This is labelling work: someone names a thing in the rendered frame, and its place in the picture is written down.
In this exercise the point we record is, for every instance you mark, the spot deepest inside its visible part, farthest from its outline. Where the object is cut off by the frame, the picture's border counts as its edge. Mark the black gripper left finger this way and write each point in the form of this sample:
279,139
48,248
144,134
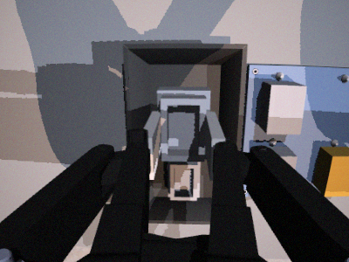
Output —
48,225

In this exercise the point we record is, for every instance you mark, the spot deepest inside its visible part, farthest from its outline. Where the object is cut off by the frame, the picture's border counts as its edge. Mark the yellow rectangular block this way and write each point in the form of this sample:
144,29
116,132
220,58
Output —
332,172

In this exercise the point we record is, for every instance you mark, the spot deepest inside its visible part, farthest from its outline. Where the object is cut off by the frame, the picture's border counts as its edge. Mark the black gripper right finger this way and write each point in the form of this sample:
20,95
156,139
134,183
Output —
307,225

